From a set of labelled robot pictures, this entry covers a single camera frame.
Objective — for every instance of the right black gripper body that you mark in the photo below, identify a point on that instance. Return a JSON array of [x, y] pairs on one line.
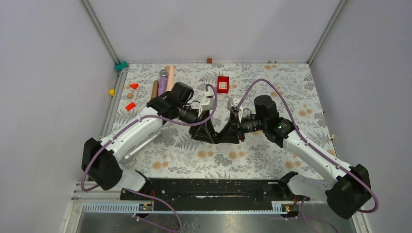
[[250, 124]]

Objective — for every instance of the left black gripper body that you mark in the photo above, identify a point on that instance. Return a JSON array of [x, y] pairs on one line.
[[188, 115]]

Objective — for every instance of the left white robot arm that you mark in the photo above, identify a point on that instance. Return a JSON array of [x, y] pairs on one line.
[[101, 158]]

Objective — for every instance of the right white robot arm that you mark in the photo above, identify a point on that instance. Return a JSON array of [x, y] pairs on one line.
[[345, 188]]

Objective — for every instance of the floral patterned table mat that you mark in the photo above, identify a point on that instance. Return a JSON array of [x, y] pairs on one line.
[[175, 155]]

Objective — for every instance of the brown microphone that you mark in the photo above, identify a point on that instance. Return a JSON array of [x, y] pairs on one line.
[[155, 89]]

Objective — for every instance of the pink microphone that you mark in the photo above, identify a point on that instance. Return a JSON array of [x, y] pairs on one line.
[[170, 79]]

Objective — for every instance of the purple glitter microphone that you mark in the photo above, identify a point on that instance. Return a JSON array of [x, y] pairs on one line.
[[162, 82]]

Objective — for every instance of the red small box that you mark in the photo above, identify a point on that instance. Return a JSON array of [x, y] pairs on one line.
[[223, 85]]

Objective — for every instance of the red flat block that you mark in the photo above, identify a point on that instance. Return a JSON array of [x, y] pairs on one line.
[[130, 106]]

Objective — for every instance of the red triangular block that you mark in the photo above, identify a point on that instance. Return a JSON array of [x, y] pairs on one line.
[[134, 86]]

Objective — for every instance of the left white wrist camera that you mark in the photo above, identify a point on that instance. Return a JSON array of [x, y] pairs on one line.
[[206, 104]]

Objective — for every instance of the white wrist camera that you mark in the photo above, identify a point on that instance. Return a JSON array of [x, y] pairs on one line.
[[206, 104], [232, 105]]

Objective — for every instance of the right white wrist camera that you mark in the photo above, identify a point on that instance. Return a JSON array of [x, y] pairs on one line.
[[232, 105]]

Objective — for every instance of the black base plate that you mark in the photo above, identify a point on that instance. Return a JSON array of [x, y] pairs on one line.
[[219, 195]]

